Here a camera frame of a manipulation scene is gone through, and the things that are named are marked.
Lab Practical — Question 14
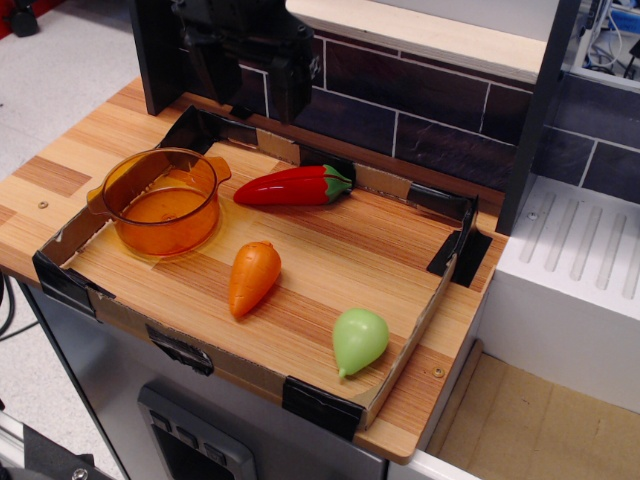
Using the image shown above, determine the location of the green plastic toy pear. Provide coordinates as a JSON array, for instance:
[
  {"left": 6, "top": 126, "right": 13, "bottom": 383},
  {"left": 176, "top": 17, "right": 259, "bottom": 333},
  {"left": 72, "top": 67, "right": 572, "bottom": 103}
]
[{"left": 332, "top": 308, "right": 389, "bottom": 378}]

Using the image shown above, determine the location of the white toy sink drainboard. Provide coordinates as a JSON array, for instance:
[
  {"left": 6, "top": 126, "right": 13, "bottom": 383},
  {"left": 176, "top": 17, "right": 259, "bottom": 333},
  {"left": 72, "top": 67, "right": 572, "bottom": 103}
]
[{"left": 478, "top": 177, "right": 639, "bottom": 412}]

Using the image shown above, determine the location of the orange plastic toy carrot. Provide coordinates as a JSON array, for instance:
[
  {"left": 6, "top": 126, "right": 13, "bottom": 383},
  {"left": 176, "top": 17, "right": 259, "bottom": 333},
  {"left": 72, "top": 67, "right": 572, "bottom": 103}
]
[{"left": 228, "top": 241, "right": 282, "bottom": 319}]

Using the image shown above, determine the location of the dark grey right shelf post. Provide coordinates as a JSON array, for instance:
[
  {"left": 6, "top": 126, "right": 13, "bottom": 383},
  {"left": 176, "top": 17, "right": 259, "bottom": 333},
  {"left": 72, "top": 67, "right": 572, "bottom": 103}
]
[{"left": 496, "top": 0, "right": 581, "bottom": 235}]

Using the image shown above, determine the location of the light wooden upper shelf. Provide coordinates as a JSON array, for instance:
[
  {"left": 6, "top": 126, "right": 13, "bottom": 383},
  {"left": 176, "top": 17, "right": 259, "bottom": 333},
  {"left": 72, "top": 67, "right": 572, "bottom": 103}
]
[{"left": 286, "top": 0, "right": 546, "bottom": 84}]

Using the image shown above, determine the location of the orange transparent plastic pot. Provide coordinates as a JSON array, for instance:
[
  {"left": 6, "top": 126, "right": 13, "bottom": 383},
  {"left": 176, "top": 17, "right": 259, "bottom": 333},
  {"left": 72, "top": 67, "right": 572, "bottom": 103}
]
[{"left": 87, "top": 147, "right": 231, "bottom": 257}]

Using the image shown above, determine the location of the dark grey shelf post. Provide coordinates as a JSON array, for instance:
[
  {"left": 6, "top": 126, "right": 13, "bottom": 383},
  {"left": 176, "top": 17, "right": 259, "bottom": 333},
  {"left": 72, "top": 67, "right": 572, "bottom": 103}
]
[
  {"left": 496, "top": 0, "right": 581, "bottom": 235},
  {"left": 128, "top": 0, "right": 193, "bottom": 116}
]

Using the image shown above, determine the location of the red plastic toy chili pepper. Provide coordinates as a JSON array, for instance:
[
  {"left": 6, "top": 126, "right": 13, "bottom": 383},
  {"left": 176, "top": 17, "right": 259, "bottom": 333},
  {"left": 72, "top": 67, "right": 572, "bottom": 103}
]
[{"left": 234, "top": 165, "right": 353, "bottom": 206}]

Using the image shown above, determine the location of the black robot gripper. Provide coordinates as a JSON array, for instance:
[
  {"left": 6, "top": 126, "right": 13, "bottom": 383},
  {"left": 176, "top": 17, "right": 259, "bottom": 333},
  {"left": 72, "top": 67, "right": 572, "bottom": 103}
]
[{"left": 171, "top": 1, "right": 319, "bottom": 124}]

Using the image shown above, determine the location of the dark grey left shelf post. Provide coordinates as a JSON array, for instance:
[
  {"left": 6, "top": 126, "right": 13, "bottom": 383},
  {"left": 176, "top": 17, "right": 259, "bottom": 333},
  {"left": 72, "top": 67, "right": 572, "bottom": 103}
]
[{"left": 128, "top": 0, "right": 193, "bottom": 116}]

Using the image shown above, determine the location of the grey toy oven control panel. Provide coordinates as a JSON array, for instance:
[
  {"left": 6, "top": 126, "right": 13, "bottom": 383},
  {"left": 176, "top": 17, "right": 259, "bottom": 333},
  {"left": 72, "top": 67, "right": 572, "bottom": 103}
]
[{"left": 138, "top": 386, "right": 257, "bottom": 480}]

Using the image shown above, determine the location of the black cable on floor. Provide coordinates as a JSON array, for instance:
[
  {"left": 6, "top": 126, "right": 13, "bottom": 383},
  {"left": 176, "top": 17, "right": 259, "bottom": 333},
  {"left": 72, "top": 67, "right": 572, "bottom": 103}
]
[{"left": 0, "top": 274, "right": 40, "bottom": 343}]

